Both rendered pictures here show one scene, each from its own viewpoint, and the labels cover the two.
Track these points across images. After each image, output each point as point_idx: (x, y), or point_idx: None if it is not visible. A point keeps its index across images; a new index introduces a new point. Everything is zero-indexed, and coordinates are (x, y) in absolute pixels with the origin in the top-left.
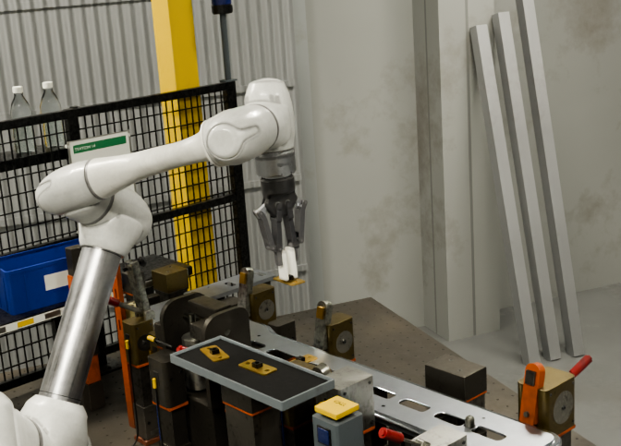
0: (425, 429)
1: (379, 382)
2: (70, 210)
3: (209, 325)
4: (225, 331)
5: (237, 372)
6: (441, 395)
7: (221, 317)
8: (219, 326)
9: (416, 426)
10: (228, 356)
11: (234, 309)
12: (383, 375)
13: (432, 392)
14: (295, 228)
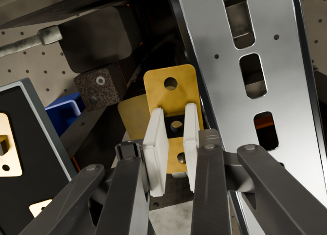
0: (250, 229)
1: (282, 105)
2: None
3: (1, 26)
4: (52, 10)
5: (24, 224)
6: (320, 176)
7: (27, 14)
8: (30, 16)
9: (247, 219)
10: (20, 173)
11: (61, 1)
12: (302, 87)
13: (317, 166)
14: (260, 190)
